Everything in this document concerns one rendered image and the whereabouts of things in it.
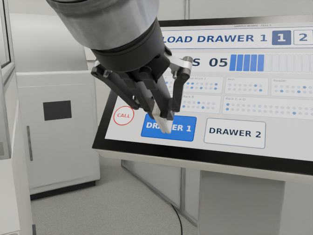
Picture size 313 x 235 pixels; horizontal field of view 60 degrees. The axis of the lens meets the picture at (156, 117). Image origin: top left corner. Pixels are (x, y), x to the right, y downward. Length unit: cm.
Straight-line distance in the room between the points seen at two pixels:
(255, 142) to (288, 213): 101
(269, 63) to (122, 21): 35
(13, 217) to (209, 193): 38
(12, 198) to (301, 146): 50
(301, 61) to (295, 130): 13
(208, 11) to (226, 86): 117
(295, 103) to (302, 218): 97
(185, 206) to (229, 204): 146
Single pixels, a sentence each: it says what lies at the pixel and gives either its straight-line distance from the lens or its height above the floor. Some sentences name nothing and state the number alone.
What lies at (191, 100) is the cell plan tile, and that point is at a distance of 49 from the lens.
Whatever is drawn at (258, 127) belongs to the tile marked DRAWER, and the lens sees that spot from 46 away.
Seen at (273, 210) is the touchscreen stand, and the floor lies 84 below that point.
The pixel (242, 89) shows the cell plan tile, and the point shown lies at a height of 107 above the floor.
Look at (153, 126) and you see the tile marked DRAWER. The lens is 48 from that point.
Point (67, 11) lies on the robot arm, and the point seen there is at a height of 116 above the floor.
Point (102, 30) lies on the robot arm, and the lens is 23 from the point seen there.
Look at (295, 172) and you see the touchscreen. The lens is 44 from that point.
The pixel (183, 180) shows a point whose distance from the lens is 194.
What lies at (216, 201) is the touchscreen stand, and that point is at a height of 83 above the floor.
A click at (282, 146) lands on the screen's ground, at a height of 99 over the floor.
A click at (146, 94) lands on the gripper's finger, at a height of 107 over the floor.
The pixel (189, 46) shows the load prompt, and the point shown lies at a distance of 56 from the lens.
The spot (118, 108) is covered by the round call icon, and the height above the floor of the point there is 103.
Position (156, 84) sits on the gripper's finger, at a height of 109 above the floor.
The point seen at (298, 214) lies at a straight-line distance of 141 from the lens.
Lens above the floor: 113
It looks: 13 degrees down
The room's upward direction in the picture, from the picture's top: straight up
